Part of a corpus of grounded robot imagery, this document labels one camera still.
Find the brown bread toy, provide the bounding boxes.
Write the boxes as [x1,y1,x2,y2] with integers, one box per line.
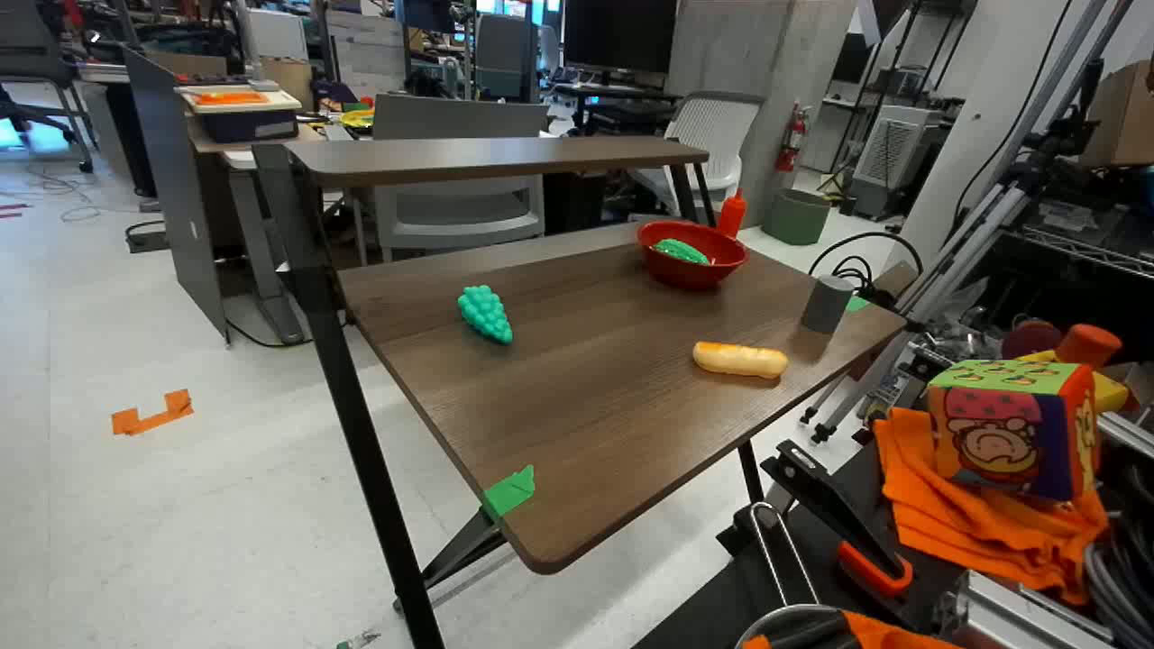
[690,337,794,386]

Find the green grape toy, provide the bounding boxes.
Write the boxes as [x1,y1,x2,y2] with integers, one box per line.
[453,282,518,350]

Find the green bitter gourd toy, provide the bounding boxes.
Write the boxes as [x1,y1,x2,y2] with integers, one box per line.
[652,233,715,270]

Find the orange carrot toy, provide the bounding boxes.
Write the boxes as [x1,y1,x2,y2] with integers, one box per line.
[715,190,750,243]

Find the orange plush toy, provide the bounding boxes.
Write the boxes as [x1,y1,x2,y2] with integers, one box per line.
[1056,322,1125,370]

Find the red bowl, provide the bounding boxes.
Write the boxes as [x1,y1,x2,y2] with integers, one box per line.
[634,215,750,291]

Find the grey chair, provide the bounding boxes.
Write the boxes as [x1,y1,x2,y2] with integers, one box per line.
[371,91,553,262]

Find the wooden raised shelf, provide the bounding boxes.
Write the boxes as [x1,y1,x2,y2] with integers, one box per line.
[284,132,715,187]

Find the white chair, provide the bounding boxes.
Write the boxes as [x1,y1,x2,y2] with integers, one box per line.
[634,94,763,220]

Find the green waste bin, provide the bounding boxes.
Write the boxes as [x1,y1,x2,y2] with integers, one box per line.
[759,184,831,250]

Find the grey block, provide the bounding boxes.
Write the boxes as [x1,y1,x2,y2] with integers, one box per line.
[795,274,855,337]

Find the brown wooden table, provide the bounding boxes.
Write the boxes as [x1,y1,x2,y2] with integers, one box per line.
[253,140,771,649]

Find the red fire extinguisher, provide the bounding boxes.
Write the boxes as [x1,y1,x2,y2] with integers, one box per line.
[771,101,810,176]

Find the black monitor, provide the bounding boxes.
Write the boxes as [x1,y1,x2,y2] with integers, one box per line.
[561,0,678,77]

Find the black orange clamp tool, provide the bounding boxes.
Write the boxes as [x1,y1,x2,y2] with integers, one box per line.
[759,437,953,607]

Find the silver tripod legs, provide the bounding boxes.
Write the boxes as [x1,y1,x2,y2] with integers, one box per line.
[795,0,1133,447]

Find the box stack with orange lid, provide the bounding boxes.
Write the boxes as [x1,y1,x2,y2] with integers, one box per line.
[174,80,304,144]

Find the dark grey partition panel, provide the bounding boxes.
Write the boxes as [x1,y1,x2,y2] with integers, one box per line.
[121,50,229,346]

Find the orange cloth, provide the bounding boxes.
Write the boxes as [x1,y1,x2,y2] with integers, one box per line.
[869,408,1109,610]

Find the orange floor tape marker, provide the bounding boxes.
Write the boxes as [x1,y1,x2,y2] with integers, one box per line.
[108,386,197,438]

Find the colourful plush cube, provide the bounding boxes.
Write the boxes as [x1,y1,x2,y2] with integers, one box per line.
[924,353,1103,503]

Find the cardboard box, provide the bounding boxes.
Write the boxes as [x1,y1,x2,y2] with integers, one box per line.
[1078,56,1154,169]

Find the black office chair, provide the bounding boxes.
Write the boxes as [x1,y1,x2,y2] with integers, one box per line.
[0,0,99,173]

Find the black cable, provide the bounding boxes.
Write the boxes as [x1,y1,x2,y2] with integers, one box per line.
[804,226,930,291]

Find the white wire loop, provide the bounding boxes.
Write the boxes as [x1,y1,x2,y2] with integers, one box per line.
[741,501,831,610]

